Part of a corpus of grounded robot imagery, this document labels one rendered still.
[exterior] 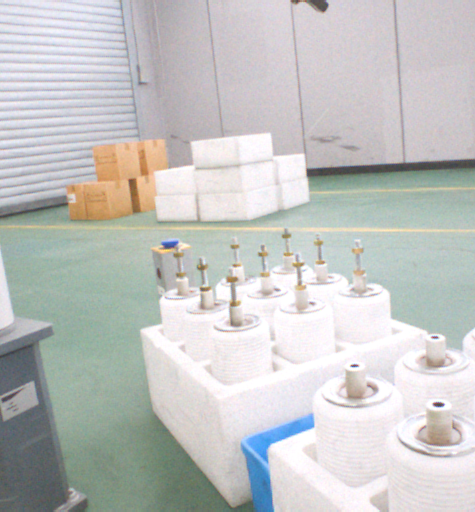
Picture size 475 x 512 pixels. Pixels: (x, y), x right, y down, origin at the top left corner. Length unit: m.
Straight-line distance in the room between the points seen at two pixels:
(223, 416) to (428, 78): 5.58
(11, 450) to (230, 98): 6.76
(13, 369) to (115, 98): 6.82
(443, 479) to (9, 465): 0.59
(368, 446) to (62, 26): 6.88
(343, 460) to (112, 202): 4.26
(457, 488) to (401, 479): 0.05
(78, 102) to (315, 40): 2.83
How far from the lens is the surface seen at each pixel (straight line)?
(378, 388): 0.64
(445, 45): 6.18
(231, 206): 3.77
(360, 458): 0.63
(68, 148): 7.00
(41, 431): 0.90
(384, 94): 6.38
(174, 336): 1.08
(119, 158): 4.84
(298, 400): 0.89
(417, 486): 0.54
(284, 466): 0.67
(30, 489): 0.92
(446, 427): 0.55
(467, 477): 0.53
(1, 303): 0.85
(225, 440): 0.85
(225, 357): 0.86
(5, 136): 6.59
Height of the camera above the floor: 0.53
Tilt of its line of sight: 12 degrees down
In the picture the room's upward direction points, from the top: 7 degrees counter-clockwise
